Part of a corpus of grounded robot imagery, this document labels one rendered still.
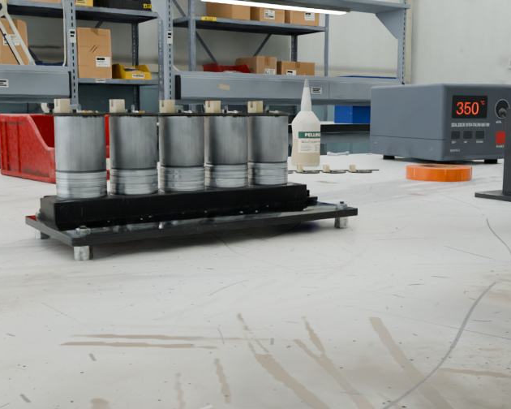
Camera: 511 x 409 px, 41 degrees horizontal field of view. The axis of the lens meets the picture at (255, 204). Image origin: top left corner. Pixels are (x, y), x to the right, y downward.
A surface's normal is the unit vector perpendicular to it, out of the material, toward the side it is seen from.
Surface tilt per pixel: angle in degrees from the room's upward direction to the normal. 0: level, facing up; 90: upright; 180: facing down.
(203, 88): 90
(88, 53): 89
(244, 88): 90
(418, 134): 90
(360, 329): 0
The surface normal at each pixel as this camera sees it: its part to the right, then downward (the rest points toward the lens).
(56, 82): 0.54, 0.11
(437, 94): -0.92, 0.05
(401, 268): 0.00, -0.99
